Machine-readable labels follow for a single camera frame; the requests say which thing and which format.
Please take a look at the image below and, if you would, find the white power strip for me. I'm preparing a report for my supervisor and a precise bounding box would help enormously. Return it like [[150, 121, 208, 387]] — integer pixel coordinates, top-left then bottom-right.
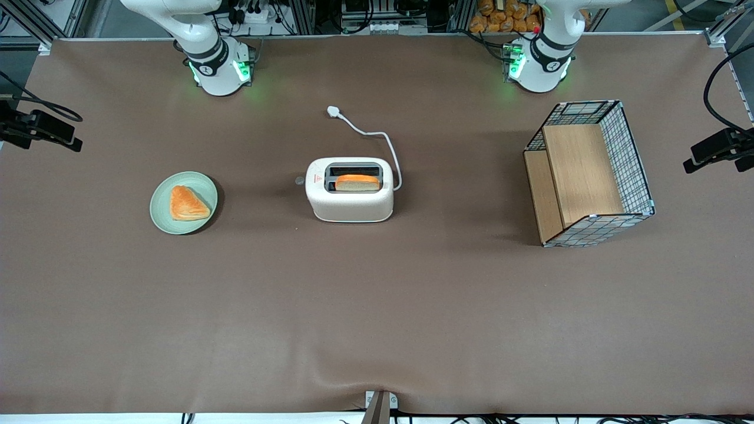
[[230, 0, 285, 27]]

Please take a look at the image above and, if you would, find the toast slice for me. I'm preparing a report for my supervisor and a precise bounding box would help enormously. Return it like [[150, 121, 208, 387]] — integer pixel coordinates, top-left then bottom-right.
[[335, 174, 381, 193]]

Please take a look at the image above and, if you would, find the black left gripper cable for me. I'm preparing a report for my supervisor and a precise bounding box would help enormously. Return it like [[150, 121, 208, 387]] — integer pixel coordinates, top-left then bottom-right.
[[703, 42, 754, 136]]

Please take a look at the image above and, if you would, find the pale green round plate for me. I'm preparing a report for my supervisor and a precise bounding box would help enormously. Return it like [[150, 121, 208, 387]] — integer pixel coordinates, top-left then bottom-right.
[[150, 171, 219, 235]]

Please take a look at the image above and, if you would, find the bag of orange bread rolls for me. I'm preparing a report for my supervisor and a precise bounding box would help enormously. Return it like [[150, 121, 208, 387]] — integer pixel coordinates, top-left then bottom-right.
[[469, 0, 541, 34]]

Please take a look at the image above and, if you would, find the white toaster power cable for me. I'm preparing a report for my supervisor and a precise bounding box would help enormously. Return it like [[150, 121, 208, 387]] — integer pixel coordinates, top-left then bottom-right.
[[326, 105, 403, 191]]

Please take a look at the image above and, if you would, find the triangular golden pastry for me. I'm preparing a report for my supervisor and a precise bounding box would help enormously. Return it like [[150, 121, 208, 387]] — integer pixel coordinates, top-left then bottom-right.
[[170, 185, 211, 222]]

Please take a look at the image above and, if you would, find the silver aluminium frame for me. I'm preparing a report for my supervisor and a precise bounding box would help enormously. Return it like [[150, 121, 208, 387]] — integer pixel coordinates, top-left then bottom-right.
[[0, 0, 89, 55], [704, 0, 754, 48]]

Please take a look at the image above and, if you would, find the white two-slot toaster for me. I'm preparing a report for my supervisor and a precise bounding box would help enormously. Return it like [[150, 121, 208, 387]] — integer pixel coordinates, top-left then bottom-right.
[[295, 157, 394, 224]]

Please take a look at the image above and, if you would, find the light wooden shelf box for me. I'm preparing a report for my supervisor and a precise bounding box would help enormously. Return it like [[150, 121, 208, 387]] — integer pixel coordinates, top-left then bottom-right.
[[524, 123, 626, 244]]

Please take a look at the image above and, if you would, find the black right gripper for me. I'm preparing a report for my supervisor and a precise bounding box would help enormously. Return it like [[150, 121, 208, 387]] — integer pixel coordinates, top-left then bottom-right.
[[0, 100, 84, 153]]

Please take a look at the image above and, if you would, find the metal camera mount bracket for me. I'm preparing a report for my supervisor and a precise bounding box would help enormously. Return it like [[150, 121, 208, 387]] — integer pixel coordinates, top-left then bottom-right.
[[362, 390, 399, 424]]

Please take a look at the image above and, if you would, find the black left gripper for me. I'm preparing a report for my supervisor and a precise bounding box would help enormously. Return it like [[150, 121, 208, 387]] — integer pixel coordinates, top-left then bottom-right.
[[683, 127, 754, 174]]

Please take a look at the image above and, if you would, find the wire basket checked liner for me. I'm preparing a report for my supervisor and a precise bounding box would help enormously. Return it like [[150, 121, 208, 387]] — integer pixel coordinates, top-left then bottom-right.
[[523, 100, 656, 248]]

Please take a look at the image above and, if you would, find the aluminium frame post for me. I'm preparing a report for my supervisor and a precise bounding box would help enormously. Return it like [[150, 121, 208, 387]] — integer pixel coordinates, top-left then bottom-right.
[[449, 0, 475, 33], [289, 0, 316, 35]]

